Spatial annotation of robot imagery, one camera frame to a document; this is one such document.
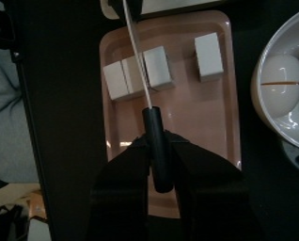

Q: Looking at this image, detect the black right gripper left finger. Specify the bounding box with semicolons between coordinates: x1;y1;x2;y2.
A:
83;134;152;241

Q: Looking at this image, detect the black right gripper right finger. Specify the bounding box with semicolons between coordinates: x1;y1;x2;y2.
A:
162;130;266;241

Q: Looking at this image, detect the toy knife with black handle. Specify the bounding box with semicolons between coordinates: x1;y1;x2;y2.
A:
119;0;174;194

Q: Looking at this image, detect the white sushi roll piece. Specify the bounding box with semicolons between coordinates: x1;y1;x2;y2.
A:
193;31;224;84
141;45;176;92
101;60;131;102

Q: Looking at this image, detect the grey round lid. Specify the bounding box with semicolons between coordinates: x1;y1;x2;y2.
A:
280;138;299;175

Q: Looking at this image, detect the pink plastic tray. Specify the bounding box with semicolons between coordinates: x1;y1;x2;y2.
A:
97;9;242;218

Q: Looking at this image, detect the black bag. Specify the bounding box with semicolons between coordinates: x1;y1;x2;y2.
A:
0;203;25;241

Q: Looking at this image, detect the white bowl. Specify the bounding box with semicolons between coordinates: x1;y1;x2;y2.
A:
249;5;299;153

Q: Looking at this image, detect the white toy egg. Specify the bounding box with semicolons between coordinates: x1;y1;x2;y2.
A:
258;54;299;120

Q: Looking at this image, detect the white cutting board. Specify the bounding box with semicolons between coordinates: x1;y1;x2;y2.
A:
98;0;232;21

